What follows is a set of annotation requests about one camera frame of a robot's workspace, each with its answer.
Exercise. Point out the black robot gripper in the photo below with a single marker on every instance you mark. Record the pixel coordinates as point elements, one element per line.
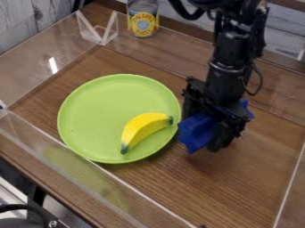
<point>218,93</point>

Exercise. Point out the blue plastic block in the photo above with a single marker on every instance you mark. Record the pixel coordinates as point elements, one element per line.
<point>193,127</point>

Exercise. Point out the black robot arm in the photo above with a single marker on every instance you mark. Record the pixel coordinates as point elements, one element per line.
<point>240,23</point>

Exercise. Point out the green plate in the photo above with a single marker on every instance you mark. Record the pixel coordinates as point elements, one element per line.
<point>98,108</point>

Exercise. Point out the yellow toy banana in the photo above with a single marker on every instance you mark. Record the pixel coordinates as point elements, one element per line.
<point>141,127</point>

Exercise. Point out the yellow labelled tin can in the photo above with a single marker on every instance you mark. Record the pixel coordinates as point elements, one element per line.
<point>142,17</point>

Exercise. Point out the black metal stand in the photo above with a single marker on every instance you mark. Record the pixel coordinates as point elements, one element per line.
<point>20,213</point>

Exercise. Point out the clear acrylic corner bracket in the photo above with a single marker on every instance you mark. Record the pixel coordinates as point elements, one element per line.
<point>98,34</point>

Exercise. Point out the clear acrylic front wall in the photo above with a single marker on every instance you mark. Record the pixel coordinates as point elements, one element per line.
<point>87,189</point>

